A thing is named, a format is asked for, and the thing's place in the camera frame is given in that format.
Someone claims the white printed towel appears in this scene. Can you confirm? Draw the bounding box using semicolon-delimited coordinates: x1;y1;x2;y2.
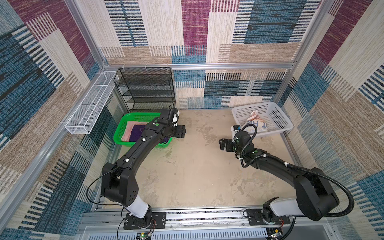
242;110;268;135

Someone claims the purple towel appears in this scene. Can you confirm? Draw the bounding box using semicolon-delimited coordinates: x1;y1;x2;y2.
128;124;170;144

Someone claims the pink towel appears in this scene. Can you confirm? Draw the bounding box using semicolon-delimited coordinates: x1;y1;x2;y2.
121;121;142;142

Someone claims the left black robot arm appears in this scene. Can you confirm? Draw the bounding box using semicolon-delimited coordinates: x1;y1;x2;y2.
101;108;186;228

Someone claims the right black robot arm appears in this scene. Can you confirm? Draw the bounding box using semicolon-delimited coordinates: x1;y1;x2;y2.
219;131;340;222

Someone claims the green plastic basket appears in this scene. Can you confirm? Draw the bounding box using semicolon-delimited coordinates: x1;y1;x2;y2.
114;113;160;147

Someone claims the white plastic basket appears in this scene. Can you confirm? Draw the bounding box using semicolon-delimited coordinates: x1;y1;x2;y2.
232;102;294;137

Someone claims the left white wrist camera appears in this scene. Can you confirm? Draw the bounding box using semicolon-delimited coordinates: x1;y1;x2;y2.
172;108;180;126

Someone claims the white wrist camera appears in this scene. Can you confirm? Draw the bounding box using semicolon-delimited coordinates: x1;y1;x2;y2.
172;108;180;126
231;125;242;140

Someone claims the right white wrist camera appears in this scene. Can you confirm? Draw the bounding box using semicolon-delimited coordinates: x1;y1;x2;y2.
231;125;242;140

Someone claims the black wire shelf rack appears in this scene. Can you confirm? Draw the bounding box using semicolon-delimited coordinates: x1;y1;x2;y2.
114;67;176;113

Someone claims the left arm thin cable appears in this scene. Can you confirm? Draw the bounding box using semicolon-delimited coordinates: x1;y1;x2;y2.
86;163;127;211

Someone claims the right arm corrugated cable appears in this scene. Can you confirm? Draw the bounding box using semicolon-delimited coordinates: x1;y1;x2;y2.
236;123;355;240

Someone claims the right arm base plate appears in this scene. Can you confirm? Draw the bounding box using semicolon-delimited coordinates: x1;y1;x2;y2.
243;209;291;226

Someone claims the aluminium front rail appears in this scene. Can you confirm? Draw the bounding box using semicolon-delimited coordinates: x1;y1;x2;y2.
77;205;331;232

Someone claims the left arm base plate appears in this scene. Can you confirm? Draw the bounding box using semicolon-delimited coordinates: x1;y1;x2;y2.
123;212;167;230

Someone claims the white slotted cable duct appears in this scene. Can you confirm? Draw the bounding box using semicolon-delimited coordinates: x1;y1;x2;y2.
88;229;268;240

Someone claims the white wire wall basket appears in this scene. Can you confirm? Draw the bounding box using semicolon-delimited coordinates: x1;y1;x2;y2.
65;72;117;135

